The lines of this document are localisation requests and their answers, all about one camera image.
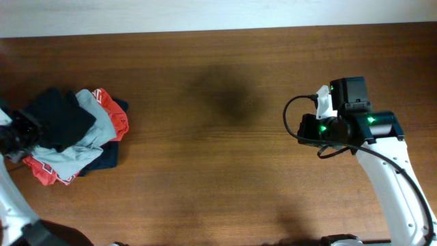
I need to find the black Nike t-shirt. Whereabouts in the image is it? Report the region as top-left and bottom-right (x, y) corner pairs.
(24, 87), (96, 152)

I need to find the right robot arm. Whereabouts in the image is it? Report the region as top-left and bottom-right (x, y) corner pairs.
(297, 77), (436, 245)

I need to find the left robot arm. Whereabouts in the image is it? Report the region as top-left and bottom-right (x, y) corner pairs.
(1, 100), (93, 246)

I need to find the grey crumpled t-shirt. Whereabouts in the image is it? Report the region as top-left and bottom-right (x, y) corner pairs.
(32, 89), (116, 180)

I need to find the navy blue folded garment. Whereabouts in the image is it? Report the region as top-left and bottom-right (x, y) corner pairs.
(79, 98), (129, 176)

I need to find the red printed t-shirt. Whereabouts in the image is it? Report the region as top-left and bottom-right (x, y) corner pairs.
(23, 88), (129, 186)

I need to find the right black cable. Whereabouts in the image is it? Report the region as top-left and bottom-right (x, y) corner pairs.
(282, 94), (435, 246)

